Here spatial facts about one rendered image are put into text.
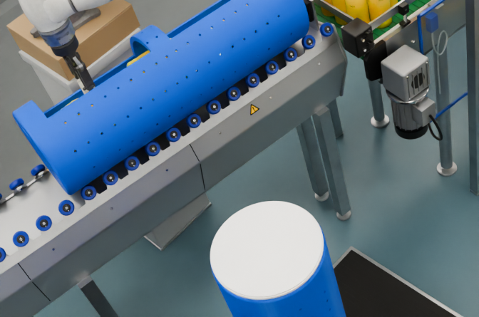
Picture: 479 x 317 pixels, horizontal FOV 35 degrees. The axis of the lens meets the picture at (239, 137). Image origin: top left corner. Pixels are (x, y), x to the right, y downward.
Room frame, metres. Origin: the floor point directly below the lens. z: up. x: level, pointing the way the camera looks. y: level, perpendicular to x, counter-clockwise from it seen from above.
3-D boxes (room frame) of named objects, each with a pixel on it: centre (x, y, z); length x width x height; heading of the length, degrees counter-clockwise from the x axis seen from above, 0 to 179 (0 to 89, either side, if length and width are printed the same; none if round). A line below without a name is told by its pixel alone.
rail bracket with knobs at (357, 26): (1.78, -0.45, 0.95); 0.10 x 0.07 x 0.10; 22
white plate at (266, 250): (1.09, 0.03, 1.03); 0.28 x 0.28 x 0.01
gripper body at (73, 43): (1.74, 0.37, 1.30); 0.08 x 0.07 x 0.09; 22
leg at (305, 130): (1.99, -0.25, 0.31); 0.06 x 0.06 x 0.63; 22
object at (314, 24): (1.95, -0.33, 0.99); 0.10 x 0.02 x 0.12; 22
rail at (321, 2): (1.98, -0.41, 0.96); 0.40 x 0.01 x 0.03; 22
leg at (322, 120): (1.86, -0.30, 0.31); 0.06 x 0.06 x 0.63; 22
